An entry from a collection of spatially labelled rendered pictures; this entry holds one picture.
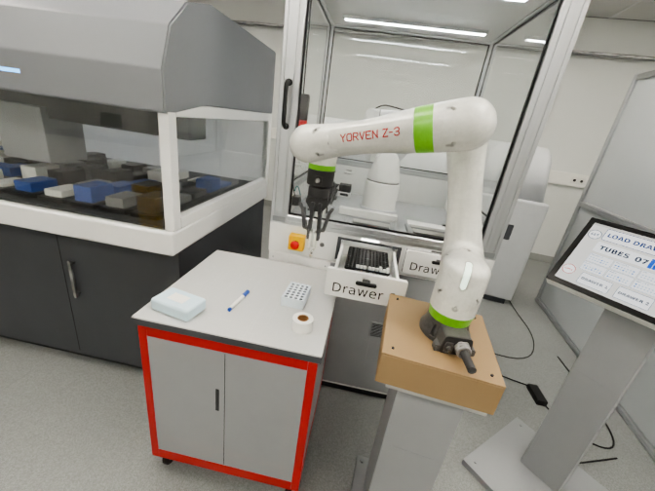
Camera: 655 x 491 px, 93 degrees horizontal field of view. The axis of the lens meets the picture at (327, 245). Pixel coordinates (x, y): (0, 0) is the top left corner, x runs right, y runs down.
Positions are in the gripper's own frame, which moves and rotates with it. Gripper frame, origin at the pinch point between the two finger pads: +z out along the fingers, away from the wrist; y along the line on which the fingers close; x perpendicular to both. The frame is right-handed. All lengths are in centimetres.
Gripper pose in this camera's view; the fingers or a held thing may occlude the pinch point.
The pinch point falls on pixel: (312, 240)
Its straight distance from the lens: 116.3
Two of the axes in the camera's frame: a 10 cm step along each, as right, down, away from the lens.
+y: 9.7, 1.9, -1.2
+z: -1.4, 9.2, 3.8
